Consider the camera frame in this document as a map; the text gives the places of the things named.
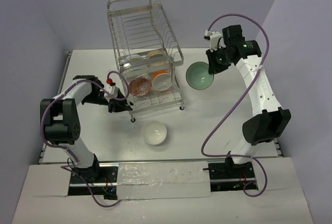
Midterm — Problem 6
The pale green bowl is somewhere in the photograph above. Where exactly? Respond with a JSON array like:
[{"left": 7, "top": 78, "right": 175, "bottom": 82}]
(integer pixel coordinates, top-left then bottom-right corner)
[{"left": 186, "top": 62, "right": 214, "bottom": 90}]

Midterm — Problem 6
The red patterned bowl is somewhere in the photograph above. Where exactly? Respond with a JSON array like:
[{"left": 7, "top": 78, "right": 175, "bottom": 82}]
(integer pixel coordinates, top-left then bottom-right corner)
[{"left": 129, "top": 77, "right": 152, "bottom": 96}]

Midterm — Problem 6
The white bowl pink rim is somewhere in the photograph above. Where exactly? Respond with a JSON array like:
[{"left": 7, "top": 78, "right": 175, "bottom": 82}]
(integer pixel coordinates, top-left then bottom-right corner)
[{"left": 151, "top": 71, "right": 172, "bottom": 91}]

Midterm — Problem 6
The steel two-tier dish rack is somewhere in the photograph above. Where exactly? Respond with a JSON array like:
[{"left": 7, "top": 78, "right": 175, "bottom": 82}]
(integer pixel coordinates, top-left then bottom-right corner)
[{"left": 107, "top": 0, "right": 184, "bottom": 122}]

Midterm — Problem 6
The white bowl beige outside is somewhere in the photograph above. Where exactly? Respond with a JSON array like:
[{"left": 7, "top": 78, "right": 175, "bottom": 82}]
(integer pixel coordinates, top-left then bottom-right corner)
[{"left": 146, "top": 50, "right": 164, "bottom": 60}]

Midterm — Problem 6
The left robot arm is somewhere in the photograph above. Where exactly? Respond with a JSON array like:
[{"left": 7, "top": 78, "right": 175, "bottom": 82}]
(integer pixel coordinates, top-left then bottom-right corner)
[{"left": 40, "top": 75, "right": 133, "bottom": 183}]

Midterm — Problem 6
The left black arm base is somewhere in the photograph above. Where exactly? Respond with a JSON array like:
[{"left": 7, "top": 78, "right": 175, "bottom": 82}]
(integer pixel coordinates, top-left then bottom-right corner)
[{"left": 68, "top": 165, "right": 118, "bottom": 200}]

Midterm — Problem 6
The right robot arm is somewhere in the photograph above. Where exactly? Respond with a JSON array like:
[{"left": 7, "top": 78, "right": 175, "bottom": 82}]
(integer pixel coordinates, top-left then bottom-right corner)
[{"left": 204, "top": 25, "right": 291, "bottom": 178}]

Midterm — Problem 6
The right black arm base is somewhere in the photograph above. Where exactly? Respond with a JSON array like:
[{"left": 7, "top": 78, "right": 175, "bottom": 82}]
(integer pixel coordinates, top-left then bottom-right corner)
[{"left": 203, "top": 158, "right": 258, "bottom": 192}]

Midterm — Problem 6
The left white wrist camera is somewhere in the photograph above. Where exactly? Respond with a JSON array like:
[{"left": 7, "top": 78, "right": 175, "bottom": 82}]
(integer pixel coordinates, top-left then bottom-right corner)
[{"left": 105, "top": 78, "right": 119, "bottom": 98}]

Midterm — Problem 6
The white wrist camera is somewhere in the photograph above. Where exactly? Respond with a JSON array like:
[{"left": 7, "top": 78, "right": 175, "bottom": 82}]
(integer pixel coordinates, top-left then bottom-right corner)
[
  {"left": 204, "top": 30, "right": 223, "bottom": 52},
  {"left": 105, "top": 78, "right": 119, "bottom": 98}
]

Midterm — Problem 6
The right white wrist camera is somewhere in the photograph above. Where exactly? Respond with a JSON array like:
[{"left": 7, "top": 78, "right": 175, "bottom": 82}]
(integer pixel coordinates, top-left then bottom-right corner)
[{"left": 204, "top": 30, "right": 223, "bottom": 52}]

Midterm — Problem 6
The aluminium table edge rail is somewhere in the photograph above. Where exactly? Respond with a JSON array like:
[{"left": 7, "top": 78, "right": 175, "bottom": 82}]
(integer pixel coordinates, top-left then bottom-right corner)
[{"left": 37, "top": 51, "right": 72, "bottom": 164}]

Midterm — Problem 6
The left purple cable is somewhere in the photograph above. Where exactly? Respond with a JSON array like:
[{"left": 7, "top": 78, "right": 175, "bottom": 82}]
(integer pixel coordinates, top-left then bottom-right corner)
[{"left": 40, "top": 71, "right": 130, "bottom": 207}]

